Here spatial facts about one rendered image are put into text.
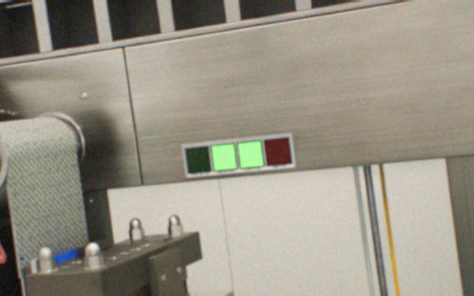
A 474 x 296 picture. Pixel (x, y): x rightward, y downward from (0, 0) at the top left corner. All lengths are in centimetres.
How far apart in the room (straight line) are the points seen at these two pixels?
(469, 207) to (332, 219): 243
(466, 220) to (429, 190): 226
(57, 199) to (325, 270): 262
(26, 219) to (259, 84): 53
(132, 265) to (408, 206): 260
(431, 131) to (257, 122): 35
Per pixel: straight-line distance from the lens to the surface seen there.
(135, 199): 487
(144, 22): 220
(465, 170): 206
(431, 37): 189
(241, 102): 202
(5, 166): 191
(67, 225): 206
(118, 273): 184
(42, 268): 187
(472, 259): 209
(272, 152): 199
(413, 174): 433
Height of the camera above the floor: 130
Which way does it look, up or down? 3 degrees down
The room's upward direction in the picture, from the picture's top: 7 degrees counter-clockwise
